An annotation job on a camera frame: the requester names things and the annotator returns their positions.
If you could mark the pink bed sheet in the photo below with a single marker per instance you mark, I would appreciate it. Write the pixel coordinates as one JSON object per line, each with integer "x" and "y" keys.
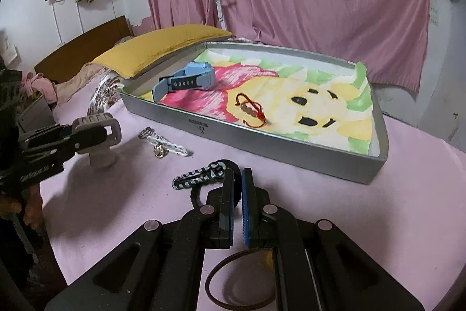
{"x": 327, "y": 194}

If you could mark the pink clothing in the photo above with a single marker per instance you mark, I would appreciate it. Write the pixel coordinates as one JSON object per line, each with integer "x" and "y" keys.
{"x": 42, "y": 85}

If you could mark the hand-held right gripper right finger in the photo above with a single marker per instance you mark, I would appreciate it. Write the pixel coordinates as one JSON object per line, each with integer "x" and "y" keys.
{"x": 249, "y": 203}

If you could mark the wooden headboard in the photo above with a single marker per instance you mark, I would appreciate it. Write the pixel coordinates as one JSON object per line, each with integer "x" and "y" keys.
{"x": 83, "y": 45}

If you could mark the grey shallow box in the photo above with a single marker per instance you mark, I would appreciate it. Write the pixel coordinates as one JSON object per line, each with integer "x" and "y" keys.
{"x": 255, "y": 150}

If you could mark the floral quilt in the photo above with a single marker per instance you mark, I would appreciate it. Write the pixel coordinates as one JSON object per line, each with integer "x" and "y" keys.
{"x": 105, "y": 94}

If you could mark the person's left hand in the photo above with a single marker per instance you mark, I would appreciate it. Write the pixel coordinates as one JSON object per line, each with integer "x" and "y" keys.
{"x": 31, "y": 210}

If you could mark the beige cloth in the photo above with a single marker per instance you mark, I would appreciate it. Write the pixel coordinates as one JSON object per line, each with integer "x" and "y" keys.
{"x": 74, "y": 79}

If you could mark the cartoon printed towel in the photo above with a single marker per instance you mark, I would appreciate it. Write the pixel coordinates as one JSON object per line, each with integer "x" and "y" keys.
{"x": 320, "y": 114}

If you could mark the blue smartwatch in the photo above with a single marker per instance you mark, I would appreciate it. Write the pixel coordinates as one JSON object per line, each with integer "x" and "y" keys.
{"x": 182, "y": 81}

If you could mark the yellow pillow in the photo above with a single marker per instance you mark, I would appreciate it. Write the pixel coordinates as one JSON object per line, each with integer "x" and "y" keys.
{"x": 156, "y": 45}

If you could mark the beige hair claw clip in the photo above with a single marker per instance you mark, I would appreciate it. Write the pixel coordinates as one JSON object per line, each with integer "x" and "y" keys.
{"x": 98, "y": 147}

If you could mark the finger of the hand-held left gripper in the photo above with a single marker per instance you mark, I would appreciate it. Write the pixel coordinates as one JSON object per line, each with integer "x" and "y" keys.
{"x": 47, "y": 132}
{"x": 85, "y": 139}

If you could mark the black and white braided band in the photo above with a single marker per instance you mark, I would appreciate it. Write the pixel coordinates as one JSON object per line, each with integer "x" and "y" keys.
{"x": 198, "y": 177}

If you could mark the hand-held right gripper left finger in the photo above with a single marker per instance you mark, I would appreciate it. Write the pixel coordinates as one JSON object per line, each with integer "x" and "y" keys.
{"x": 227, "y": 203}

